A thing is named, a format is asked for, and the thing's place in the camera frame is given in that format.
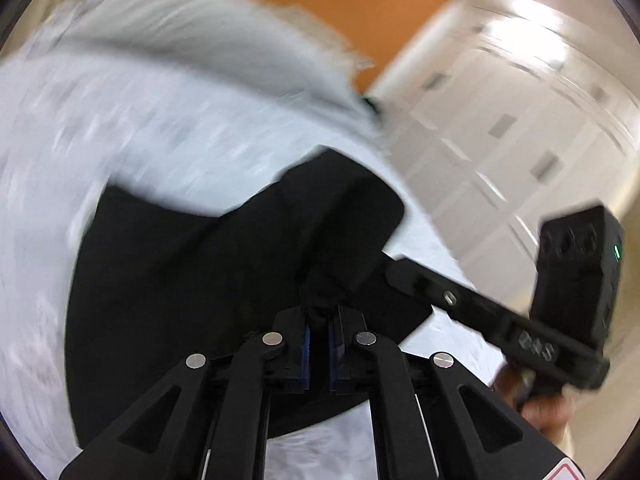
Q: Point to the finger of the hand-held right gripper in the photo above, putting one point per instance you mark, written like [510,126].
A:
[435,290]

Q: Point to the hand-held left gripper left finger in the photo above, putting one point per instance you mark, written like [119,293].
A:
[250,385]

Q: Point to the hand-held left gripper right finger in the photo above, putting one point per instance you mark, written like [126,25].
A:
[390,385]

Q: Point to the grey duvet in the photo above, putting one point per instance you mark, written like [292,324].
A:
[200,35]

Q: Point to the butterfly print bed sheet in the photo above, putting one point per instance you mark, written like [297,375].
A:
[125,125]

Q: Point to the person's right hand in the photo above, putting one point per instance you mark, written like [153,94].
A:
[547,412]

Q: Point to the black pants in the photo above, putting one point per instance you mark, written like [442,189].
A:
[200,285]

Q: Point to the white wardrobe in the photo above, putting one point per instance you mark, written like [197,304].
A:
[500,110]

